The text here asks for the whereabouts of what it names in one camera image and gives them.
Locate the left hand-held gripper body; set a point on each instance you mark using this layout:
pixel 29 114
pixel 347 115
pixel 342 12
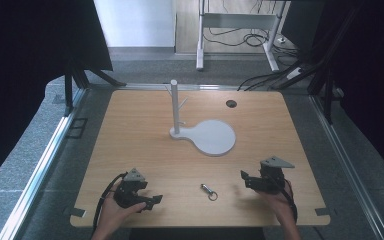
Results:
pixel 131 191

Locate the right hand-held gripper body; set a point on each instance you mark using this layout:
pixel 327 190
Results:
pixel 273 178

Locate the person's right hand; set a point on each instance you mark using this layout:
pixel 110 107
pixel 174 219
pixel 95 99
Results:
pixel 281 205

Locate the person's left hand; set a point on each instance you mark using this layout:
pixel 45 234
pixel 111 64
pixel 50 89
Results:
pixel 113 213

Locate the white peg stand round base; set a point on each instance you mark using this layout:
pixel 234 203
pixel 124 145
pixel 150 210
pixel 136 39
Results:
pixel 210 136

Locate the black tape piece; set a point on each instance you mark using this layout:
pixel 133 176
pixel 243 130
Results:
pixel 322 211
pixel 77 212

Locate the black stand legs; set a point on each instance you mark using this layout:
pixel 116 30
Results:
pixel 323 86

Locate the white power strip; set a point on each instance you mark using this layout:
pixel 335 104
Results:
pixel 294 73

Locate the black tripod stand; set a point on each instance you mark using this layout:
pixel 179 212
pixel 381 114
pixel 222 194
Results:
pixel 78 78

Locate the black curtain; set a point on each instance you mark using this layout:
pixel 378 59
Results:
pixel 30 66
pixel 373 73

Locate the aluminium rail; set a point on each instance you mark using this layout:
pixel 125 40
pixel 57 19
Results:
pixel 343 160
pixel 36 173

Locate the white desk frame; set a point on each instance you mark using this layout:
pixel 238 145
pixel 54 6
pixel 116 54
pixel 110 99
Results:
pixel 236 20

